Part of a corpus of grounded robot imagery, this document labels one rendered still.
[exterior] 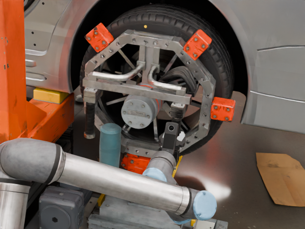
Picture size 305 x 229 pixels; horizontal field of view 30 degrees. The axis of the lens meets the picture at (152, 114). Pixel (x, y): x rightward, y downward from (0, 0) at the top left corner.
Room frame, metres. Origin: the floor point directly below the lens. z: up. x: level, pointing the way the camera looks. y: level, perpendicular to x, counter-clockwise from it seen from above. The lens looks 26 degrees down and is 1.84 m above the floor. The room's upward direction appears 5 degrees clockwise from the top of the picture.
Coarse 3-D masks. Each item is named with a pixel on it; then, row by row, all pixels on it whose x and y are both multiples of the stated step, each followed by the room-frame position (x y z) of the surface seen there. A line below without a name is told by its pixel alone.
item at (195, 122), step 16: (112, 64) 2.45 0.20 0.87; (128, 64) 2.26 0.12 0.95; (128, 80) 2.26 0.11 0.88; (176, 80) 2.22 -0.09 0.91; (112, 96) 2.38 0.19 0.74; (112, 112) 2.30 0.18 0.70; (128, 128) 2.26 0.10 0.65; (144, 128) 2.33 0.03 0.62; (160, 128) 2.35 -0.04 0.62; (192, 128) 2.18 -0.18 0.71
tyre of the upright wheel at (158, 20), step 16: (128, 16) 2.28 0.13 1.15; (144, 16) 2.24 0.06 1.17; (160, 16) 2.23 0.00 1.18; (176, 16) 2.28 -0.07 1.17; (192, 16) 2.35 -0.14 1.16; (112, 32) 2.26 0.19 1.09; (160, 32) 2.22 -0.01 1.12; (176, 32) 2.20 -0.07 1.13; (192, 32) 2.19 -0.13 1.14; (208, 32) 2.29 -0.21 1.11; (208, 48) 2.18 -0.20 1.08; (224, 48) 2.31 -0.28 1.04; (208, 64) 2.17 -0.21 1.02; (224, 64) 2.20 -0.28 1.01; (80, 80) 2.29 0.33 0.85; (224, 80) 2.16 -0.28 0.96; (224, 96) 2.15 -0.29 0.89; (192, 144) 2.18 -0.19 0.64
